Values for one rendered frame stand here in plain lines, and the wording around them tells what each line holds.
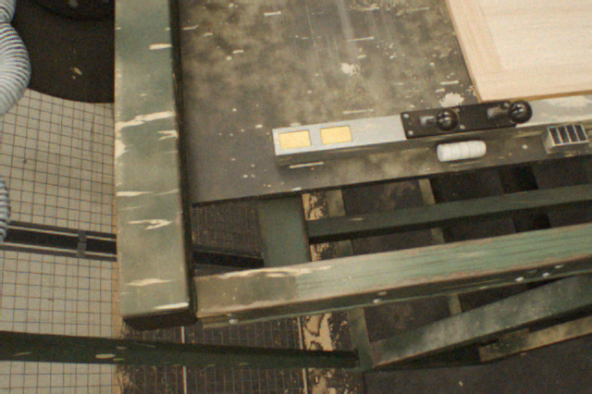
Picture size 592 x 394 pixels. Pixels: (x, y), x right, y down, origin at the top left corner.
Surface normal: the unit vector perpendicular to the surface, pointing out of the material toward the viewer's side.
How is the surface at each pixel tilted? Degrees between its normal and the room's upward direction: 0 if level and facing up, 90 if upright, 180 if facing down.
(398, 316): 0
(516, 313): 0
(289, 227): 51
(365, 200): 0
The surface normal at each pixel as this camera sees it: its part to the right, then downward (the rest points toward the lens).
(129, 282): 0.02, -0.42
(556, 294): -0.76, -0.17
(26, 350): 0.63, 0.38
